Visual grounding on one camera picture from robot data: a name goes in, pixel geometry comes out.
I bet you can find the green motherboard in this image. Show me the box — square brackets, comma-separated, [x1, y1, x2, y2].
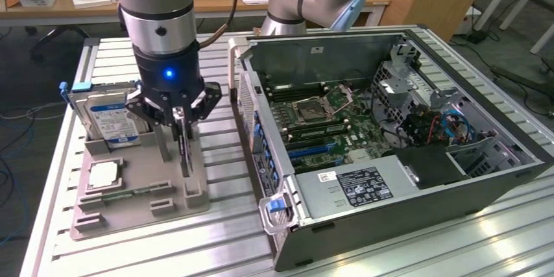
[263, 80, 392, 171]

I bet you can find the red wire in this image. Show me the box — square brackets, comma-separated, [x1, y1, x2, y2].
[430, 114, 442, 143]

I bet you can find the grey parts rack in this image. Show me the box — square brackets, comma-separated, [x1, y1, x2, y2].
[68, 117, 213, 241]

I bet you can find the grey power supply unit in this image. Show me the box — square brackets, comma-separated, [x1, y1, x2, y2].
[293, 155, 423, 219]

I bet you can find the silver disk bay bracket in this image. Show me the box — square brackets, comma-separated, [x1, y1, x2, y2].
[444, 137, 520, 177]

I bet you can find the CPU socket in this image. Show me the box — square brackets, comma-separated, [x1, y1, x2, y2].
[292, 97, 332, 124]

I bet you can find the blue data wire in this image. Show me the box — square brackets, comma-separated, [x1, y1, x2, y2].
[440, 108, 476, 143]

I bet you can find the green RAM stick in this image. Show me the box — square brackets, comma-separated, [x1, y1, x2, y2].
[101, 187, 152, 202]

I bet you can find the black graphics card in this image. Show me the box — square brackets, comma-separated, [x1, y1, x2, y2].
[171, 106, 196, 178]

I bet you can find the black open PC case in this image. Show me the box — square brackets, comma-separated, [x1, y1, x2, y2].
[228, 29, 548, 273]

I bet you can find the blue floor cable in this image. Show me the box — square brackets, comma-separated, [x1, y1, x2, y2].
[0, 117, 38, 245]

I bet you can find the hard disk blue label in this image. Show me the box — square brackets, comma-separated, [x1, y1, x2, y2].
[81, 95, 144, 148]

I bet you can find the long blue expansion slot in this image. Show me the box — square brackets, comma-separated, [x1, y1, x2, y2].
[287, 145, 336, 158]

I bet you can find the white red floor device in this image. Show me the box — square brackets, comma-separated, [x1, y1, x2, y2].
[459, 6, 482, 36]

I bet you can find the metal socket cover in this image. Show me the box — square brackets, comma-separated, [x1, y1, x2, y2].
[321, 84, 354, 111]

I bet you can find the office chair base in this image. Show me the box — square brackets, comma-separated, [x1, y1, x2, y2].
[25, 22, 131, 60]

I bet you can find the silver CPU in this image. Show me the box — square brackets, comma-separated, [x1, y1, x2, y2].
[88, 162, 121, 189]

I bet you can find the installed RAM stick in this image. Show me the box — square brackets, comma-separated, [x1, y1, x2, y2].
[287, 120, 351, 141]

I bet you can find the silver disk bay cage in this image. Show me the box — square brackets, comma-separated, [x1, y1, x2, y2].
[370, 43, 438, 122]

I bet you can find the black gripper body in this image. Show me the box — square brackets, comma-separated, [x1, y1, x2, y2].
[132, 43, 208, 109]

